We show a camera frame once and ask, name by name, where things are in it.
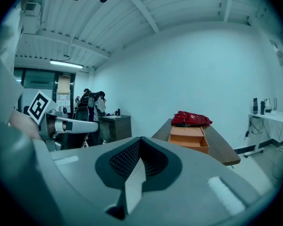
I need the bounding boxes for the orange box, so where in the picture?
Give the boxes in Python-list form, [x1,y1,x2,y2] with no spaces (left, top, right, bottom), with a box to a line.
[169,126,206,138]

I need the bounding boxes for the long ceiling light tube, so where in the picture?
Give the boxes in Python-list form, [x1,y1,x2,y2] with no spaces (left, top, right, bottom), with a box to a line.
[49,59,84,70]

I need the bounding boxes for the red bag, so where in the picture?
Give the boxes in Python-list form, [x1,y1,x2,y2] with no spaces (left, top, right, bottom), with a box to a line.
[171,110,213,128]

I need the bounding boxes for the white air conditioner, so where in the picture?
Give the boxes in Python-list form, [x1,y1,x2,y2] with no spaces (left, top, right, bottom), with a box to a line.
[22,2,42,35]

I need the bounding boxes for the dark wooden table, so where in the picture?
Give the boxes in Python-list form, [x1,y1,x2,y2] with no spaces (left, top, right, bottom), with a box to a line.
[151,118,241,167]

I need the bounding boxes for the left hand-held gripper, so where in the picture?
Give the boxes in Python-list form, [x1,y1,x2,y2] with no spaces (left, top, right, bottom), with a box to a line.
[27,89,100,152]

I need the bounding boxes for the white desk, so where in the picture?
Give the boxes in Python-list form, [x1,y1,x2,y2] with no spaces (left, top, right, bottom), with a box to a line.
[243,112,283,159]

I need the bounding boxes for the person's left forearm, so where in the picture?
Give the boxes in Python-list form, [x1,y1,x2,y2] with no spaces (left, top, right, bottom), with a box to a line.
[7,109,42,141]

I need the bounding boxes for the black cables with adapter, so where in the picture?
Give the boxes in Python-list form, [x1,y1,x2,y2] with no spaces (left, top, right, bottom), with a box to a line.
[244,115,273,141]

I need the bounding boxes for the dark framed glass door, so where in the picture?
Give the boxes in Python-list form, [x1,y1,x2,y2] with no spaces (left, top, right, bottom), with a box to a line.
[13,67,76,117]

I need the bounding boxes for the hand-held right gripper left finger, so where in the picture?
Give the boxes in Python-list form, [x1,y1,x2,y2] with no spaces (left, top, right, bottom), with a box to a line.
[33,137,142,226]

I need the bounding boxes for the person's white shirt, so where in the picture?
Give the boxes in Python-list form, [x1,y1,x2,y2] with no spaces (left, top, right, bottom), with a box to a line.
[0,0,25,127]

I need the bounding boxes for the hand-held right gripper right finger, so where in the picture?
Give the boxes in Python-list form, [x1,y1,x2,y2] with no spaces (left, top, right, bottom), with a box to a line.
[125,137,274,226]

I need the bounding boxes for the dark grey cabinet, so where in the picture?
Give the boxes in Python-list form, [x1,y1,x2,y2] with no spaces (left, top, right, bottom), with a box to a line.
[98,114,132,144]

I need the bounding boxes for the black office chair with jacket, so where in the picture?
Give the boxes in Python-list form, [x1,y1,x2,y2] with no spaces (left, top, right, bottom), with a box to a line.
[72,88,96,148]

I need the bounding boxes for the brown paper sheet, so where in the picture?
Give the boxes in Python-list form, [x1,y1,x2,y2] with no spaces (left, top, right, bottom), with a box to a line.
[57,76,71,95]

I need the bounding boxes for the orange box drawer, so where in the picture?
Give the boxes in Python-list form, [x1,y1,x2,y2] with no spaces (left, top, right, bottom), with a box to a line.
[167,134,210,154]

